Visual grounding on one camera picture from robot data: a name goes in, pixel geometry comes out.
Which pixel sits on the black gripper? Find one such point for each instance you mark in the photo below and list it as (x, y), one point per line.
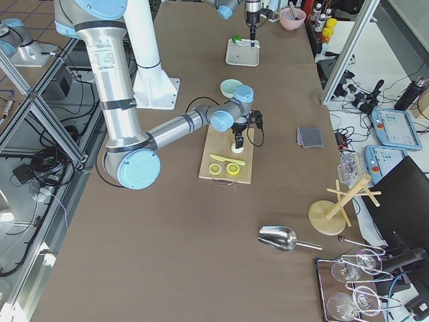
(238, 129)
(251, 17)

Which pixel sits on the white steamed bun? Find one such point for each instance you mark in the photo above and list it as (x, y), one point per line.
(236, 150)

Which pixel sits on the blue teach pendant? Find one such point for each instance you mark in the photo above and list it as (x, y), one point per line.
(380, 160)
(395, 128)

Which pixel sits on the yellow plastic knife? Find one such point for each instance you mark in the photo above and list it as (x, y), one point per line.
(225, 159)

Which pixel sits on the wooden mug tree stand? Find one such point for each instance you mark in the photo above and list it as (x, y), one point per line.
(331, 218)

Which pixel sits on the lemon half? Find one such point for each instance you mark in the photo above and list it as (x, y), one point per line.
(233, 169)

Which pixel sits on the clear glass dish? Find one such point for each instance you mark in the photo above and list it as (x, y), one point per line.
(351, 168)

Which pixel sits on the grey folded cloth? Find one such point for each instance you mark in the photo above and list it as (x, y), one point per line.
(309, 137)

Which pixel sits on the bamboo cutting board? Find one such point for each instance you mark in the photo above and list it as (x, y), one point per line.
(219, 143)

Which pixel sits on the light green bowl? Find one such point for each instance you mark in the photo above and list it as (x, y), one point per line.
(228, 87)

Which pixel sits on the black monitor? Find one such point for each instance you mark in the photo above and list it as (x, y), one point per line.
(402, 215)

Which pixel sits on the blue teach pendant lower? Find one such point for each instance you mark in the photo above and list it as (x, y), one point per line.
(380, 160)

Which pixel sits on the lemon slice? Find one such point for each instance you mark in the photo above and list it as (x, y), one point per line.
(214, 168)

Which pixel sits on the cream rabbit tray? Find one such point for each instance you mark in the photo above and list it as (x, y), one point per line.
(241, 55)

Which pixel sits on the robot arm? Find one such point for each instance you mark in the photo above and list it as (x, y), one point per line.
(123, 53)
(226, 8)

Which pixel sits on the metal scoop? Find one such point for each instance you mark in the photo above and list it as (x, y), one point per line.
(282, 238)

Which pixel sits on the blue teach pendant upper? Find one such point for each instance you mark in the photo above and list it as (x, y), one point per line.
(395, 128)

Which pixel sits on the aluminium frame post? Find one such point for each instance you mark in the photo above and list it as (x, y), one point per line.
(366, 12)

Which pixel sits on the wine glass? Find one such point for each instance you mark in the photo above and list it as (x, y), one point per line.
(350, 268)
(349, 307)

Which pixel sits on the pink bowl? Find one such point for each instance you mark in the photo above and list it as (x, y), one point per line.
(287, 18)

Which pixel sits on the white ceramic spoon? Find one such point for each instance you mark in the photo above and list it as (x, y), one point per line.
(245, 42)

